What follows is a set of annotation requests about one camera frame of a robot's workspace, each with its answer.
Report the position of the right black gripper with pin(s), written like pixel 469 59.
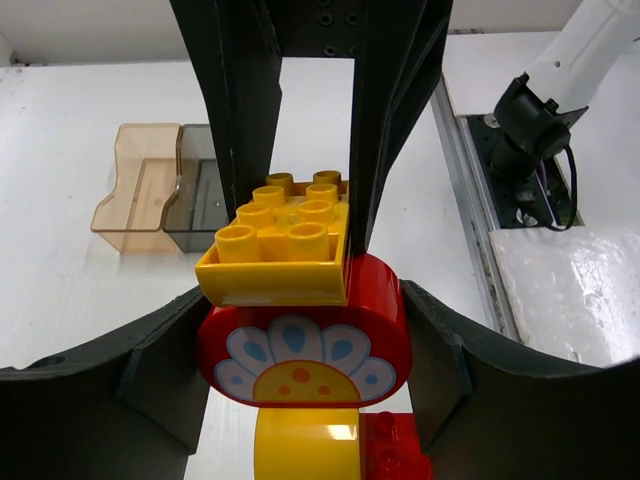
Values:
pixel 236 49

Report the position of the red flower lego brick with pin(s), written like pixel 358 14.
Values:
pixel 346 356

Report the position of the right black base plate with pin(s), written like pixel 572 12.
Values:
pixel 517 191

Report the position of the aluminium rail front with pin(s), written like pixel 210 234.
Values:
pixel 476 210

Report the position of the red rectangular lego brick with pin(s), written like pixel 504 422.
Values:
pixel 390 448

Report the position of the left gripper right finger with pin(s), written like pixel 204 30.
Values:
pixel 487 407

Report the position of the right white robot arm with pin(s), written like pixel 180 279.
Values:
pixel 539 106

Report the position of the yellow curved lego brick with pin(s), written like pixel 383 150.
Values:
pixel 302 443

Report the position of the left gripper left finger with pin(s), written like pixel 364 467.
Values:
pixel 126 405

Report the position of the yellow striped lego brick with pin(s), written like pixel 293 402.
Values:
pixel 287 246

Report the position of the grey transparent container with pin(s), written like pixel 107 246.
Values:
pixel 196 210

